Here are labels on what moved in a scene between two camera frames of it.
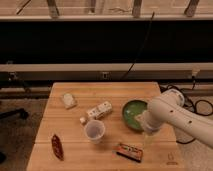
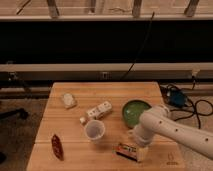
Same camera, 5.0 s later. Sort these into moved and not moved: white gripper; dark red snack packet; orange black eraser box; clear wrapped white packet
Moved: white gripper
Not moved: orange black eraser box; dark red snack packet; clear wrapped white packet
